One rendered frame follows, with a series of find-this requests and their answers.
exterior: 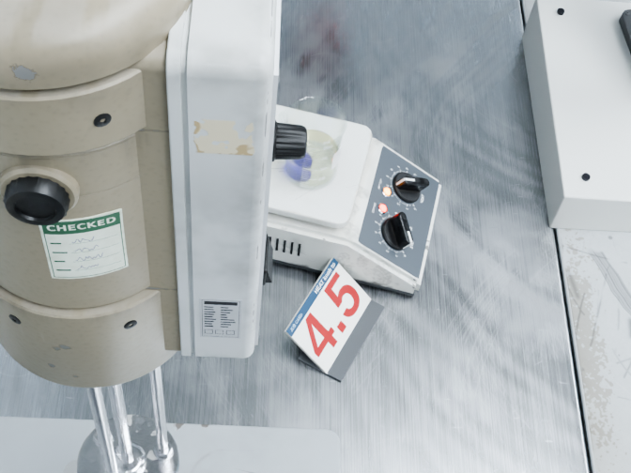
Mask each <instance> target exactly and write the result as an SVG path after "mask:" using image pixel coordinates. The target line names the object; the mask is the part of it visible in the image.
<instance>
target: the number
mask: <svg viewBox="0 0 631 473"><path fill-rule="evenodd" d="M365 299H366V296H365V295H364V294H363V292H362V291H361V290H360V289H359V288H358V287H357V286H356V285H355V283H354V282H353V281H352V280H350V279H349V278H348V276H347V275H346V274H345V272H344V271H343V270H342V269H341V268H339V267H338V266H337V267H336V269H335V270H334V271H333V272H332V274H331V276H330V278H329V279H328V281H327V282H326V284H325V286H324V287H323V289H322V290H321V292H320V293H319V295H318V297H317V298H316V300H315V302H314V303H313V305H312V307H311V308H310V310H309V311H308V313H307V314H306V315H305V317H304V318H303V320H302V321H301V323H300V325H299V327H298V328H297V330H296V331H295V333H294V334H293V335H294V336H295V337H296V338H297V339H298V340H299V341H300V342H301V343H302V344H303V345H304V346H305V347H306V348H307V349H308V350H309V351H310V353H311V354H312V355H313V356H314V357H315V358H316V359H317V360H318V361H319V362H320V363H321V364H322V365H323V366H324V367H325V365H326V364H327V362H328V360H329V359H330V357H331V355H332V353H333V351H334V350H335V348H336V346H337V345H338V343H339V342H340V341H341V339H342V337H343V336H344V334H345V333H346V330H347V329H348V327H349V325H350V324H351V322H352V320H353V319H354V317H355V315H356V314H357V312H358V310H359V309H360V307H361V305H362V304H363V302H364V301H365Z"/></svg>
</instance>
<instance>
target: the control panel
mask: <svg viewBox="0 0 631 473"><path fill-rule="evenodd" d="M400 172H406V173H409V174H411V175H413V176H416V177H423V178H427V179H428V180H429V186H428V187H426V188H425V189H423V190H422V191H421V195H420V198H419V199H418V200H417V201H416V202H414V203H411V204H409V203H406V202H404V201H402V200H401V199H400V198H399V197H398V196H397V194H396V193H395V191H394V188H393V184H392V182H393V178H394V177H395V175H397V174H398V173H400ZM385 188H388V189H390V191H391V194H390V195H386V194H385V193H384V189H385ZM438 188H439V183H438V182H437V181H436V180H435V179H433V178H432V177H430V176H429V175H427V174H425V173H424V172H422V171H421V170H419V169H418V168H416V167H415V166H413V165H412V164H410V163H409V162H407V161H406V160H404V159H402V158H401V157H399V156H398V155H396V154H395V153H393V152H392V151H391V150H390V149H388V148H387V147H385V146H383V147H382V149H381V153H380V157H379V161H378V164H377V170H376V174H375V178H374V182H373V185H372V189H371V192H370V196H369V200H368V204H367V208H366V210H365V214H364V218H363V222H362V229H361V231H360V235H359V242H360V243H361V244H362V245H363V246H365V247H367V248H368V249H370V250H371V251H373V252H375V253H377V254H379V255H380V256H382V257H383V258H385V259H387V260H388V261H390V262H392V263H393V264H395V265H396V266H398V267H400V268H402V269H403V270H405V271H406V272H407V273H409V274H411V275H412V276H414V277H416V278H418V279H419V276H420V272H421V268H422V263H423V256H424V251H425V246H426V241H427V238H428V233H429V228H430V224H431V220H432V215H433V211H434V206H435V202H436V198H437V193H438ZM380 205H385V206H386V207H387V210H386V211H385V212H382V211H381V210H380V208H379V206H380ZM399 212H404V213H405V214H406V216H407V219H408V225H409V228H410V231H411V234H412V237H413V243H412V244H411V245H410V246H408V247H406V248H404V249H403V250H400V251H398V250H395V249H393V248H391V247H390V246H389V245H388V244H387V243H386V242H385V240H384V238H383V236H382V233H381V226H382V223H383V222H384V221H386V220H387V219H388V218H391V217H392V216H394V215H396V214H397V213H399Z"/></svg>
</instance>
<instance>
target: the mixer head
mask: <svg viewBox="0 0 631 473"><path fill-rule="evenodd" d="M281 2H282V0H0V343H1V344H2V345H3V347H4V348H5V350H6V351H7V352H8V354H9V355H10V356H11V357H12V358H13V359H14V360H15V361H17V362H18V363H19V364H20V365H22V366H23V367H24V368H25V369H26V370H28V371H29V372H31V373H33V374H35V375H37V376H39V377H41V378H44V379H46V380H48V381H51V382H54V383H56V384H60V385H64V386H70V387H76V388H103V387H110V386H114V385H119V384H123V383H126V382H129V381H132V380H134V379H136V378H139V377H141V376H143V375H145V374H148V373H150V372H152V371H153V370H155V369H157V368H158V367H160V366H161V365H163V364H164V362H166V361H167V360H168V359H169V358H171V357H172V356H173V355H174V354H175V353H176V352H177V351H181V355H182V356H191V355H192V353H195V356H196V357H214V358H236V359H245V358H248V357H249V356H250V355H251V354H252V353H253V351H254V346H255V345H258V337H259V335H260V326H259V320H260V308H261V296H262V285H265V284H266V282H272V258H273V248H272V246H271V244H270V241H269V237H268V234H267V223H268V211H269V187H270V175H271V163H272V162H273V161H275V160H301V159H303V158H304V157H305V155H306V149H307V129H306V128H305V127H304V126H302V125H295V124H286V123H278V122H277V121H276V120H275V114H276V101H277V89H278V83H279V82H280V68H279V53H280V27H281Z"/></svg>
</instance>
